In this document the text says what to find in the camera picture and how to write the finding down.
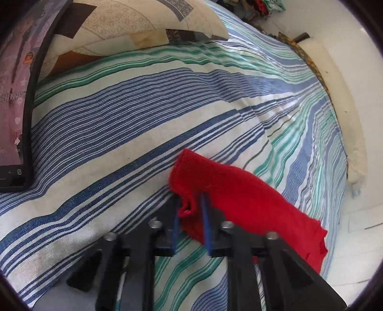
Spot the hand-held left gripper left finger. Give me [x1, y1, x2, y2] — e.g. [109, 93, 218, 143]
[95, 196, 181, 311]

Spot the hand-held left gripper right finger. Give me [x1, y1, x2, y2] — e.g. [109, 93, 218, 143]
[200, 192, 348, 311]

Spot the red knit sweater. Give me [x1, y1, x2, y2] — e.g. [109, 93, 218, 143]
[168, 149, 328, 274]

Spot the pile of clothes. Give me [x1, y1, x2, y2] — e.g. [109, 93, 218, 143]
[233, 0, 288, 23]

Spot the bed with striped sheet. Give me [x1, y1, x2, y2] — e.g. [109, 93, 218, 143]
[0, 0, 349, 311]

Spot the brown patterned underlay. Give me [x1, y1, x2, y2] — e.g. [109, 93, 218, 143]
[278, 31, 333, 100]

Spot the patchwork patterned pillow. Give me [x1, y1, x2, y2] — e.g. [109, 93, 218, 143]
[37, 0, 230, 82]

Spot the tablet in black case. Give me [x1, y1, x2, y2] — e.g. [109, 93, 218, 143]
[0, 0, 74, 192]

